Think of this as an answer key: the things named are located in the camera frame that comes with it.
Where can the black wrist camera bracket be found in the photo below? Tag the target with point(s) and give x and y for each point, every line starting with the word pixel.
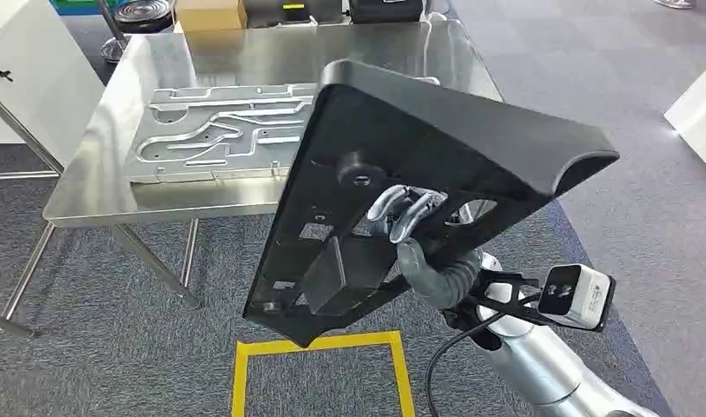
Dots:
pixel 502 302

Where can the grooved metal plate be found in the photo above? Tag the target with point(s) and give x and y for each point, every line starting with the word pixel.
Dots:
pixel 214 132

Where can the white cabinet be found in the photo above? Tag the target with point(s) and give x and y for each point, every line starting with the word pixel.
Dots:
pixel 36 80

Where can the white box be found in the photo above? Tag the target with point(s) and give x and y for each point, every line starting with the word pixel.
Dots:
pixel 700 121

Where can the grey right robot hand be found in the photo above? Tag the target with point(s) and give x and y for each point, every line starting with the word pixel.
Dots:
pixel 421 270

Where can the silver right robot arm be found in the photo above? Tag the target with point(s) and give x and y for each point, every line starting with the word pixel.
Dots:
pixel 536 362

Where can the metal pole stand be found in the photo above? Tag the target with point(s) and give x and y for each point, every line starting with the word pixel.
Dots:
pixel 114 46

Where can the black case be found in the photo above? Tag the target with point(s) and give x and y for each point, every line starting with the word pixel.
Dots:
pixel 387 10

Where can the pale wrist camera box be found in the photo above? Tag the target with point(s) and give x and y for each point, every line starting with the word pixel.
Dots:
pixel 582 296

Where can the black plastic plate frame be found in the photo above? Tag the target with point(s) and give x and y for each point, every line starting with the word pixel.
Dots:
pixel 421 132

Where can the dark box with yellow label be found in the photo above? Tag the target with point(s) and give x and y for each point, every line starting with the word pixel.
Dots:
pixel 292 10

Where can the round metal disc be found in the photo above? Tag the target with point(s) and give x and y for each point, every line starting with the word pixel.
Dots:
pixel 142 10

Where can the yellow floor tape square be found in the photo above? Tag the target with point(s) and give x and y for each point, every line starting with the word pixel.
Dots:
pixel 240 380

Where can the blue green crate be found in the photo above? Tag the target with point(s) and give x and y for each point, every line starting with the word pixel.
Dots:
pixel 76 6

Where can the steel table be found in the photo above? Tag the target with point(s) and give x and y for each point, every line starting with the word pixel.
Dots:
pixel 157 204

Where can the brown cardboard box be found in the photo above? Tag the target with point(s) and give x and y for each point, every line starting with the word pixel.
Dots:
pixel 210 14

